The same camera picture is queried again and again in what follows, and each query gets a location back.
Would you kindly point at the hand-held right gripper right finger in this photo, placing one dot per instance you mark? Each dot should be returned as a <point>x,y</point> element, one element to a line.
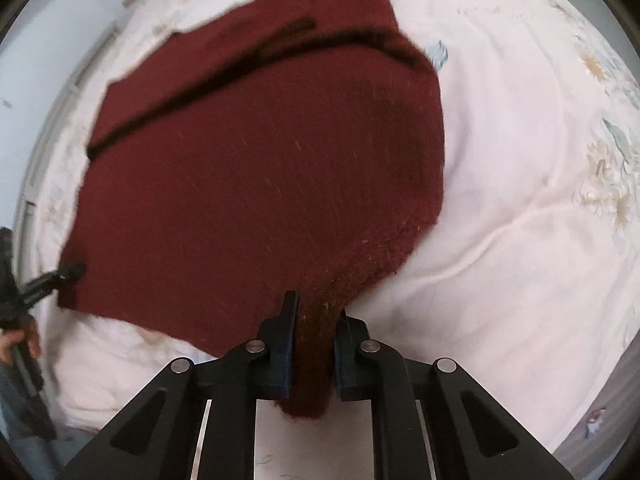
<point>342,355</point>

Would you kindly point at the person's left hand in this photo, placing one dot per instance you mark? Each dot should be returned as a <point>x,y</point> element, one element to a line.
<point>31,337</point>

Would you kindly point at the dark red knit sweater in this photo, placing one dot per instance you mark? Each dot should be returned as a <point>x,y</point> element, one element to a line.
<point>250,175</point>

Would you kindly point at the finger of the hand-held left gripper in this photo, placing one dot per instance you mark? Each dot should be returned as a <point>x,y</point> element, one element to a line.
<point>55,280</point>

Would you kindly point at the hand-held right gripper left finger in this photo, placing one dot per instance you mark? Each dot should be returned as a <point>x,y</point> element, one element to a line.
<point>286,345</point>

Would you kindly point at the person's grey-blue clothing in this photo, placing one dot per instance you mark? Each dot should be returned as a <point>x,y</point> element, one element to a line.
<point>25,455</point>

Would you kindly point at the beige wall switch plate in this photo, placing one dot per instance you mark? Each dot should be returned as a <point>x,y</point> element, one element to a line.
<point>131,0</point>

